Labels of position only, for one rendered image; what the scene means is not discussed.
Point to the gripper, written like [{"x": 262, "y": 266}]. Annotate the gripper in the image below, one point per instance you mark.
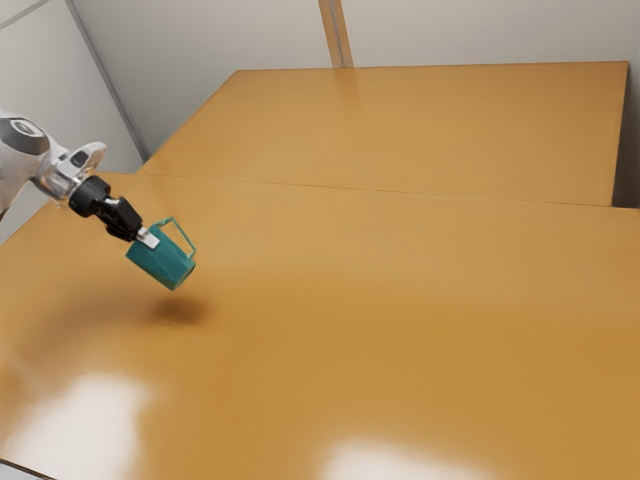
[{"x": 90, "y": 196}]

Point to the teal faceted mug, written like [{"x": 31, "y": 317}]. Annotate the teal faceted mug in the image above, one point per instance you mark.
[{"x": 163, "y": 260}]

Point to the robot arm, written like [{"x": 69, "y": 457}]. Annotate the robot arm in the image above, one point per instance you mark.
[{"x": 30, "y": 155}]

